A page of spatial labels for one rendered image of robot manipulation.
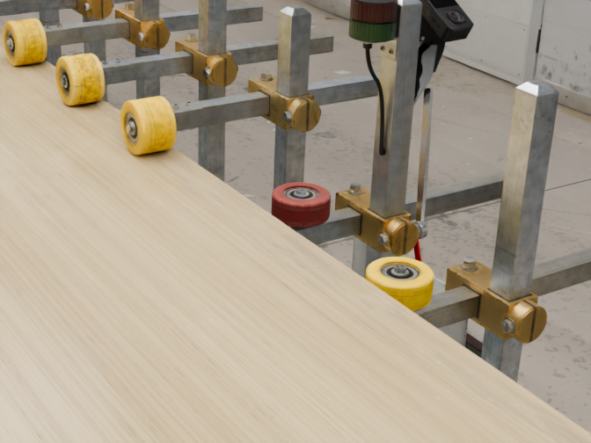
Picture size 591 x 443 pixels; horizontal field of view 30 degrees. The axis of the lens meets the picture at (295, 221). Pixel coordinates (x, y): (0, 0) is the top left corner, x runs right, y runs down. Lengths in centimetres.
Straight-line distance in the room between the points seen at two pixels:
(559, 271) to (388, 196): 25
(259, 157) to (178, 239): 276
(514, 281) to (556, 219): 245
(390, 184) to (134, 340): 50
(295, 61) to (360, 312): 56
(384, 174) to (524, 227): 26
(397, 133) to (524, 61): 367
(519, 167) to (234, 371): 42
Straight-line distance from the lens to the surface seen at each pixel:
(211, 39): 188
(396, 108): 147
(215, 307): 122
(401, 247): 153
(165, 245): 135
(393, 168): 150
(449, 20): 149
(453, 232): 360
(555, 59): 499
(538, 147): 129
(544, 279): 146
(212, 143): 193
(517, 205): 131
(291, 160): 172
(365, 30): 140
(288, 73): 167
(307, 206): 146
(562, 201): 395
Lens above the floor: 149
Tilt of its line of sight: 24 degrees down
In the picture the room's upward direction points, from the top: 2 degrees clockwise
